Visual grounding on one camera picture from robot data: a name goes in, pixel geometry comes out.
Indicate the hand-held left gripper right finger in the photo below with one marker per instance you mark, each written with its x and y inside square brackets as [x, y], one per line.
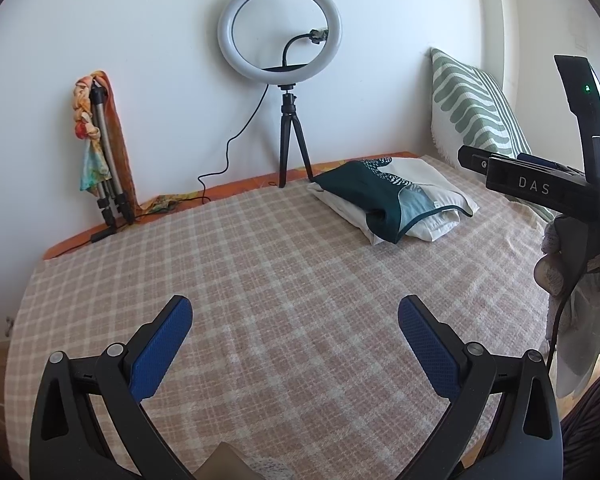
[425, 345]

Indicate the person's right hand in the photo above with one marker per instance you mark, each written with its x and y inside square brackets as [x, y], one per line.
[560, 260]

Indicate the folded silver tripod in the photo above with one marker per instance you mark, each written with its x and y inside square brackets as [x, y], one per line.
[107, 160]

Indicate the person's dark striped clothing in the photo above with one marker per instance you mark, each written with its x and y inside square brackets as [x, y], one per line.
[595, 420]

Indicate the green patterned pillow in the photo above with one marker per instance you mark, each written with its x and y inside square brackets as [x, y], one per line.
[470, 105]

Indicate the black tripod stand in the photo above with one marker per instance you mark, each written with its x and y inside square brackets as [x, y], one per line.
[288, 125]

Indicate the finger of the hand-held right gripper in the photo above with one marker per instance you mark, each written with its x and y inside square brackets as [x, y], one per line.
[475, 160]
[542, 162]

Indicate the beige checked blanket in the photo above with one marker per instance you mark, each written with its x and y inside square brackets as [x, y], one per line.
[280, 285]

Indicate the orange patterned scarf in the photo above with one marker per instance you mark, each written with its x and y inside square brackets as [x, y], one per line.
[117, 125]

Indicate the white garment with teal print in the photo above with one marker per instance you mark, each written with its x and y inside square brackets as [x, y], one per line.
[370, 185]

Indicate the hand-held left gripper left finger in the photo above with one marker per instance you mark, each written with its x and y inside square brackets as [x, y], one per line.
[162, 345]

